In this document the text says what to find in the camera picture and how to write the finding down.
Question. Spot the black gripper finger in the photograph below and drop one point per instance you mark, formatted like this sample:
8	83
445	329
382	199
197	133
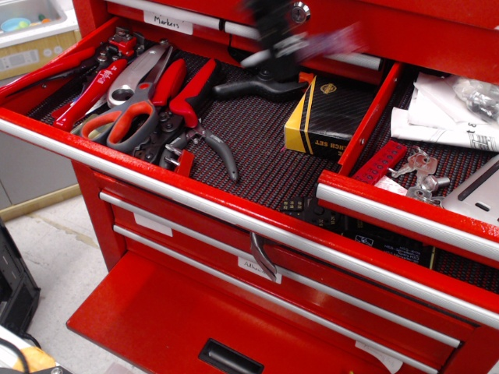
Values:
283	63

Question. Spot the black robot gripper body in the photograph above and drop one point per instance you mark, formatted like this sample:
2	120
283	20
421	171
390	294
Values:
272	21

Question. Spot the red threadlocker glue tube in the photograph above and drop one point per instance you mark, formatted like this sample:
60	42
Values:
302	47

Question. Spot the silver drawer lock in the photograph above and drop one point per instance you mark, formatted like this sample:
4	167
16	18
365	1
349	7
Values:
300	12

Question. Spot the large open red drawer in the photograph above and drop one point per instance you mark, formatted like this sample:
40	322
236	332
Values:
169	238

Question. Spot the small open red drawer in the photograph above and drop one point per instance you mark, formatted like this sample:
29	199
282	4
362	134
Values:
408	180

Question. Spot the black pistol grip tool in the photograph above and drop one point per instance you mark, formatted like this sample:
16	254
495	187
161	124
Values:
264	85

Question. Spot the black yellow wrench set box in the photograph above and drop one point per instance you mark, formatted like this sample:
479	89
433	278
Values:
327	116

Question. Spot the white markers label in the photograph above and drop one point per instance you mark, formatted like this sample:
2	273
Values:
168	22

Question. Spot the red metal tool chest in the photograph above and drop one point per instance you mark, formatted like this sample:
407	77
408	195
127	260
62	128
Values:
459	37

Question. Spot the red drill bit holder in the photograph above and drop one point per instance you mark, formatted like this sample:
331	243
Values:
380	163

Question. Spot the small red plastic block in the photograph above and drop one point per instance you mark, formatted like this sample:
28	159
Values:
185	160

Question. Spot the black die set case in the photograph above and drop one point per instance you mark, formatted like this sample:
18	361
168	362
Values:
308	209

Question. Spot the white folded paper sheets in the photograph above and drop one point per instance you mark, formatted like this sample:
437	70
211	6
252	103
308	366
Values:
436	115

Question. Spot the silver keys bunch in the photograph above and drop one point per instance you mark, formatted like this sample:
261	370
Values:
427	182

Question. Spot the clear bag of hardware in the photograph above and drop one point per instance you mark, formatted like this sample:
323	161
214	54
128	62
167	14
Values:
481	98

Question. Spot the white adhesives label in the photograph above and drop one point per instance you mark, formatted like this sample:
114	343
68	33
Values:
253	267

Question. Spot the silver curved metal hook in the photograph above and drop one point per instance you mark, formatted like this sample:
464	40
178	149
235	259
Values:
257	249

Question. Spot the silver metal plate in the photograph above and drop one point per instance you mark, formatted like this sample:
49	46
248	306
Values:
477	196

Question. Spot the clear plastic storage bin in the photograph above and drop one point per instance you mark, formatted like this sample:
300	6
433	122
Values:
33	17

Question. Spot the cardboard box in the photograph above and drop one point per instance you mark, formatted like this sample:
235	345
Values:
26	57

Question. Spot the black equipment case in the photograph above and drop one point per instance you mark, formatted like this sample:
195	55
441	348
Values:
19	292

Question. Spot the red handled crimping pliers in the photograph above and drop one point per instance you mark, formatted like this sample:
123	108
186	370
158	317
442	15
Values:
178	102

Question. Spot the grey handled small pliers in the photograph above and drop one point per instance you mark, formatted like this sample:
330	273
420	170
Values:
218	148

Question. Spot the red wire stripper tool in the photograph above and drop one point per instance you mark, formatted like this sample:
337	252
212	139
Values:
122	47

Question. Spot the grey orange handled scissors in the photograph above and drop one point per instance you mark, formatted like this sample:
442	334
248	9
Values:
132	117

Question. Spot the red long handled cutter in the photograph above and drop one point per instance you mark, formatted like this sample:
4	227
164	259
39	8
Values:
61	67

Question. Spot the black recessed drawer handle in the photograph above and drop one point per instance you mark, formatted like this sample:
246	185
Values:
228	360

